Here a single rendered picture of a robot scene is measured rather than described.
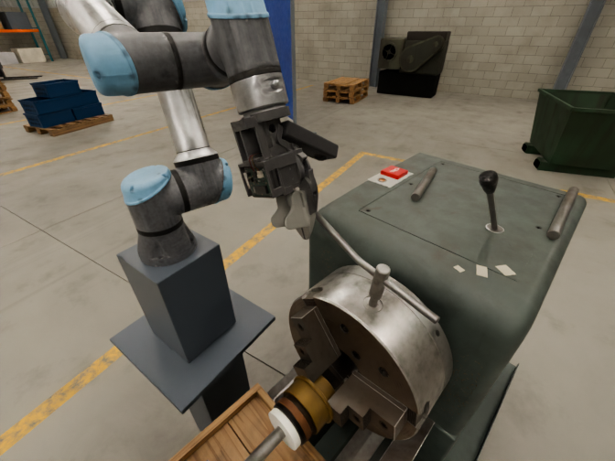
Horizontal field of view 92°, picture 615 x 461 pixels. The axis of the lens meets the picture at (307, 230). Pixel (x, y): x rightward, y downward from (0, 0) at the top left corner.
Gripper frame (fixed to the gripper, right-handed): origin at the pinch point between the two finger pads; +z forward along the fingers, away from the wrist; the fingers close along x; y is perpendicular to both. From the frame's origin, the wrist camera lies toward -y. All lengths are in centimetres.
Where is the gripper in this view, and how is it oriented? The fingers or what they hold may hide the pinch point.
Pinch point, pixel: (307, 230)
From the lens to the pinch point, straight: 51.5
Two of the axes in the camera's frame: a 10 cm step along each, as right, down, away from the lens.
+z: 2.4, 9.1, 3.5
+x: 6.7, 1.1, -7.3
